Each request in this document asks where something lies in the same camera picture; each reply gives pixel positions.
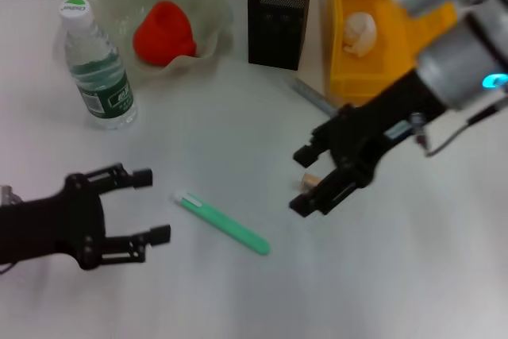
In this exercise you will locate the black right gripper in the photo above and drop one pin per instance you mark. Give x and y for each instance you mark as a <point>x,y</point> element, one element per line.
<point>377,124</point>

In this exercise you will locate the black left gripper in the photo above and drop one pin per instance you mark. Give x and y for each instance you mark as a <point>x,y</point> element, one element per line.
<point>51,224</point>

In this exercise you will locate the green utility knife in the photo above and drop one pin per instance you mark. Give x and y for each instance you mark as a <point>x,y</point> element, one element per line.
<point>226,224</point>

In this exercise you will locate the clear water bottle green label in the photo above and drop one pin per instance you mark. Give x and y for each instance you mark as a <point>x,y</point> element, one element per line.
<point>99,77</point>

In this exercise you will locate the white paper ball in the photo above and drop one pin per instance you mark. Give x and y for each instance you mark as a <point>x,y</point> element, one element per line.
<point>359,33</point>

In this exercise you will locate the red-orange round fruit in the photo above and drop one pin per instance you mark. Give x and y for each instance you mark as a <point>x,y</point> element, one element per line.
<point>162,33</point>

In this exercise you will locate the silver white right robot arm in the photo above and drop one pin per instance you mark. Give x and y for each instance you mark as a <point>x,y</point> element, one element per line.
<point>456,57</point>

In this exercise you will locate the grey metallic pen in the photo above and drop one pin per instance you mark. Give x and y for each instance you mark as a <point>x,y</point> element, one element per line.
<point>313,95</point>

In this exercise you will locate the black mesh pen holder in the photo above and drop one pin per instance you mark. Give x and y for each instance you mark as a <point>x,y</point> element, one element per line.
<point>275,29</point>

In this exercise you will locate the pale green glass fruit plate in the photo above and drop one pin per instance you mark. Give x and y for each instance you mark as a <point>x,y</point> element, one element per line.
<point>198,5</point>

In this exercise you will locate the left gripper metal connector plug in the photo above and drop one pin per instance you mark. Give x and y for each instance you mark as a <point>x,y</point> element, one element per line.
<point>8,195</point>

